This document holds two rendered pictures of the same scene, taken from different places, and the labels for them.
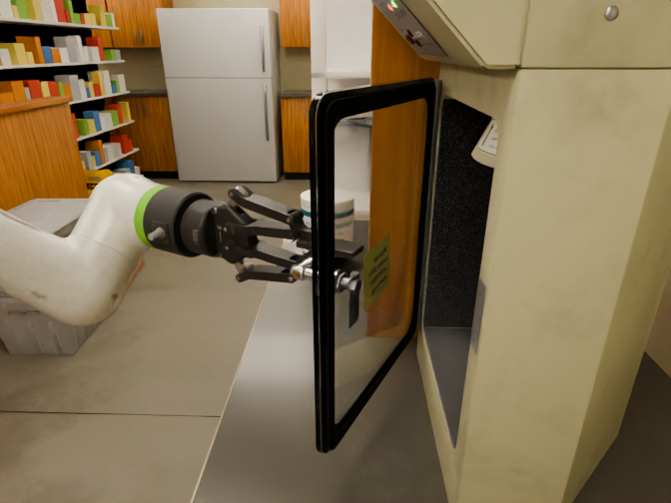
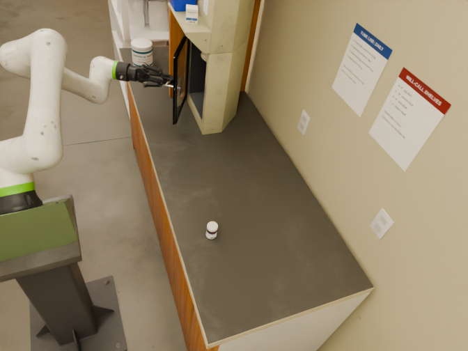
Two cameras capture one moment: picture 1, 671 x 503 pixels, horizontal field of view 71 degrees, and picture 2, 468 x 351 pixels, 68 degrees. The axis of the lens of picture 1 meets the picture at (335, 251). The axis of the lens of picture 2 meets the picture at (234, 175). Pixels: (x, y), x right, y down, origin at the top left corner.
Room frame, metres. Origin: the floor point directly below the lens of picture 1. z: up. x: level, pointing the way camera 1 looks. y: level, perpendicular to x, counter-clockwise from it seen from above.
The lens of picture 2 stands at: (-1.01, 0.42, 2.16)
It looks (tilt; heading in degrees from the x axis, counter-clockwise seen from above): 46 degrees down; 330
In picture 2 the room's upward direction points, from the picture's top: 11 degrees clockwise
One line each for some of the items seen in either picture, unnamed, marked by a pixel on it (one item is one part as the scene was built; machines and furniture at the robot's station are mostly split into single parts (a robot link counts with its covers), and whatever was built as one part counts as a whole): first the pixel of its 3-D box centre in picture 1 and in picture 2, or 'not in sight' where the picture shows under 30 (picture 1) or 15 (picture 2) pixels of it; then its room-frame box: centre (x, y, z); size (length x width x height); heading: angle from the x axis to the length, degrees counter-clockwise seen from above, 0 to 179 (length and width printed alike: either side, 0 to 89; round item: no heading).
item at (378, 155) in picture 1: (379, 253); (180, 78); (0.53, -0.06, 1.19); 0.30 x 0.01 x 0.40; 151
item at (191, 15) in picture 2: not in sight; (191, 14); (0.46, -0.08, 1.54); 0.05 x 0.05 x 0.06; 74
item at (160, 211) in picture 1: (183, 223); (124, 72); (0.61, 0.21, 1.20); 0.12 x 0.06 x 0.09; 151
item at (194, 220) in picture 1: (225, 232); (138, 74); (0.58, 0.15, 1.20); 0.09 x 0.07 x 0.08; 61
